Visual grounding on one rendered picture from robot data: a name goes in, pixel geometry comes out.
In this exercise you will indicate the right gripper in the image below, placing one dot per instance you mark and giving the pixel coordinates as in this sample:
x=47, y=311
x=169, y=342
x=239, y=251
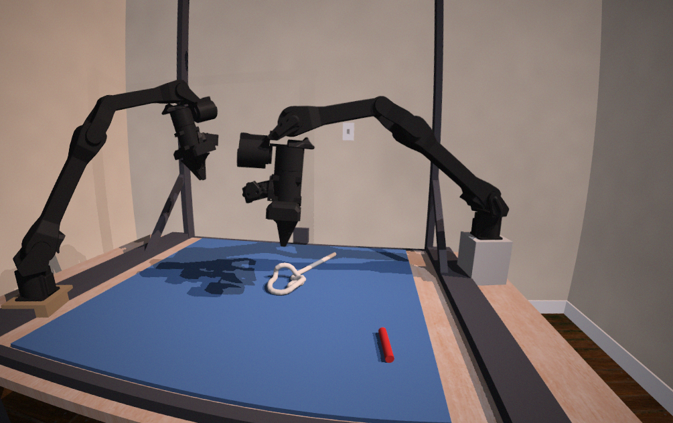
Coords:
x=187, y=136

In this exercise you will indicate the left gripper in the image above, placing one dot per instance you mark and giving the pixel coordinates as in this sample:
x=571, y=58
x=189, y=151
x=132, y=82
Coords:
x=287, y=187

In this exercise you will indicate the blue work mat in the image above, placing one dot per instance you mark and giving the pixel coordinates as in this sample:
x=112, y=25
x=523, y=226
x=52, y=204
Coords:
x=202, y=323

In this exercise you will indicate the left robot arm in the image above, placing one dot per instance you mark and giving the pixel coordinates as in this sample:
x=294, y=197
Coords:
x=255, y=151

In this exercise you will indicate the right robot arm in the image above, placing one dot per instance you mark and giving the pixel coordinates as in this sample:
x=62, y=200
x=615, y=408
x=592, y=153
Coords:
x=33, y=275

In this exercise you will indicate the red cylinder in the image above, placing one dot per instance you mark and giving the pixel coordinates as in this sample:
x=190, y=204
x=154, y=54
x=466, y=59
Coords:
x=388, y=354

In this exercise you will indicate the white rope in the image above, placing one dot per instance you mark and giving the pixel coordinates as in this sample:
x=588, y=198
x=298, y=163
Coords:
x=296, y=277

